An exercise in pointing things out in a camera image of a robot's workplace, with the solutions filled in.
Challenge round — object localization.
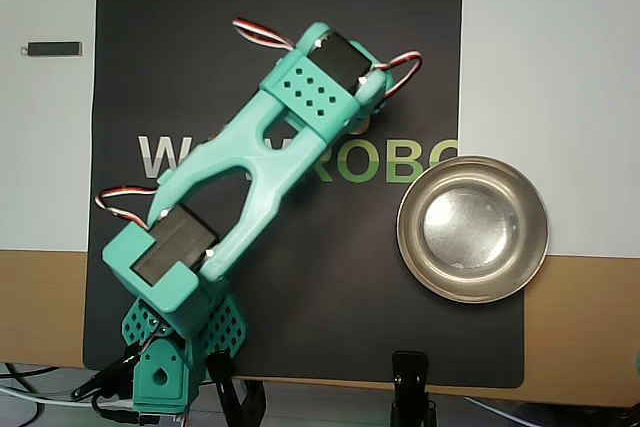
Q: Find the black USB stick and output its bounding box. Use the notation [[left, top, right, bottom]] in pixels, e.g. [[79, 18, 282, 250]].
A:
[[19, 40, 84, 59]]

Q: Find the black table clamp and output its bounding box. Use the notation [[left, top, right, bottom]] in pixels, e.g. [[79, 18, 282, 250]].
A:
[[206, 350, 269, 427], [72, 352, 144, 401]]

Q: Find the white paper sheet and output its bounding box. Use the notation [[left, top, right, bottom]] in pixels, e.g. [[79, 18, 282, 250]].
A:
[[457, 0, 640, 259], [0, 0, 100, 252]]

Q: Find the black stand with springs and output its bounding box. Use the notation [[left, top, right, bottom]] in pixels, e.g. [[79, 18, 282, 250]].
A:
[[391, 350, 437, 427]]

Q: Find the metal bowl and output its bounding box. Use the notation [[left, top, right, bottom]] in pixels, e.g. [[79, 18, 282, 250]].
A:
[[396, 154, 550, 304]]

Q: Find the white cable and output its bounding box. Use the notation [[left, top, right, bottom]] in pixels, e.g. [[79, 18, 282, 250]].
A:
[[0, 386, 96, 407]]

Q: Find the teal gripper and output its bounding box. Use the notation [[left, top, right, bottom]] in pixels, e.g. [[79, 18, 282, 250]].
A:
[[349, 96, 389, 131]]

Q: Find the black WOWROBO mat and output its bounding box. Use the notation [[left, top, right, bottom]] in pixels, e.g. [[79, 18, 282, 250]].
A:
[[82, 0, 526, 389]]

